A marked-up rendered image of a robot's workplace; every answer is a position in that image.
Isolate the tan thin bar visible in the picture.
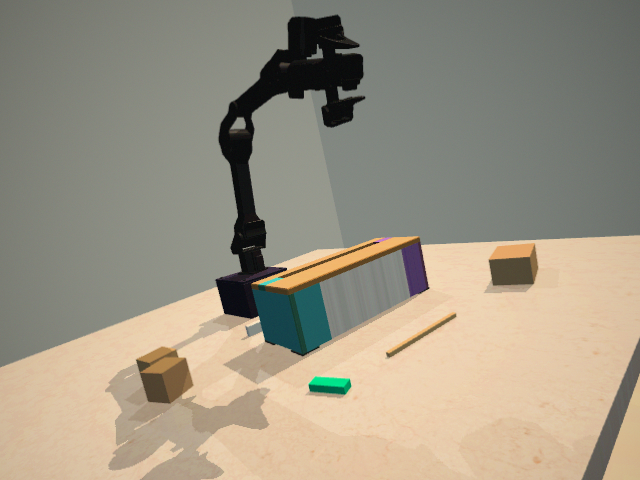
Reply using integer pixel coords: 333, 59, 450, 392
386, 312, 456, 357

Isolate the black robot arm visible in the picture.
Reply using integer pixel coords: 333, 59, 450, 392
219, 17, 363, 275

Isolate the small green block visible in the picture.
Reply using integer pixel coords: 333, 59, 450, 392
308, 376, 352, 394

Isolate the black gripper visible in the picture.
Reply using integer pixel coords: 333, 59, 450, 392
298, 14, 365, 128

